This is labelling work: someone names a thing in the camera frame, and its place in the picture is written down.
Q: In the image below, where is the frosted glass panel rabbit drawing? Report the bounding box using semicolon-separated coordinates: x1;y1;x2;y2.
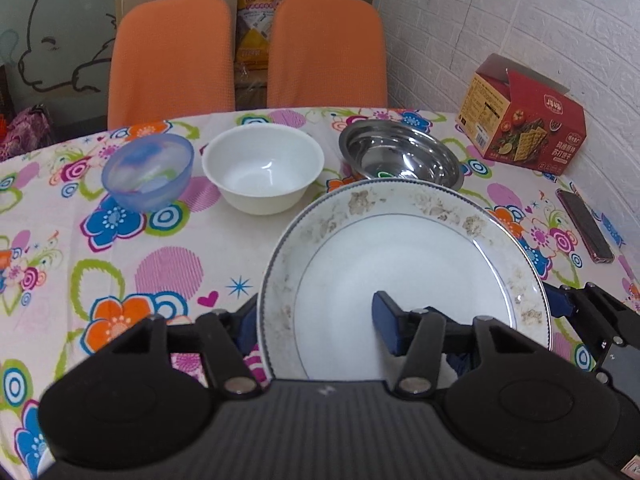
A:
0;0;121;143

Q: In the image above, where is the translucent blue plastic bowl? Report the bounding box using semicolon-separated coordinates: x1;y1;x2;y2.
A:
101;133;195;213

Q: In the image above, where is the stainless steel bowl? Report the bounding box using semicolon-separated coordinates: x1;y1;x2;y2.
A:
338;121;464;194

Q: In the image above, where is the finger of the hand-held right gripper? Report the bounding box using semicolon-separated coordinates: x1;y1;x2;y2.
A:
542;282;640;350

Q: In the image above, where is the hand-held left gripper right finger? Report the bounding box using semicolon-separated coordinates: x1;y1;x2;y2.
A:
371;290;522;397

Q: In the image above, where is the white floral rim plate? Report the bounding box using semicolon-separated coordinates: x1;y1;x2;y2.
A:
256;180;554;382

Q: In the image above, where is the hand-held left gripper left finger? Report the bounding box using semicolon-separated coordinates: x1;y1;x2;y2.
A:
126;294;261;401

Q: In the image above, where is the colourful floral tablecloth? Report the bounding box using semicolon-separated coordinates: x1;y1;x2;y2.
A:
0;106;640;480

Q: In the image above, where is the purple patterned cloth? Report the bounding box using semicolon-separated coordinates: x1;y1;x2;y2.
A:
0;104;54;162

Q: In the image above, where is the black smartphone with pink case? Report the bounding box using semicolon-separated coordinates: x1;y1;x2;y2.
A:
555;188;616;264

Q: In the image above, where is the white ceramic bowl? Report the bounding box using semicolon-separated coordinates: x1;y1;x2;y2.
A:
201;125;326;216

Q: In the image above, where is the brown cardboard box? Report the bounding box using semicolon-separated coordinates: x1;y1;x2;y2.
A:
234;66;272;112

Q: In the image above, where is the orange fabric chair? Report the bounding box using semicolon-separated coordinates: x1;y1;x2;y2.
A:
107;0;237;131
266;0;389;110

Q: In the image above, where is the red cracker box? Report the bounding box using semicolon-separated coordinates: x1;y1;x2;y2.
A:
456;53;586;177

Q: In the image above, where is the yellow plastic packet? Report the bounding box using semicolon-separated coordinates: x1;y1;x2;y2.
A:
235;0;290;72

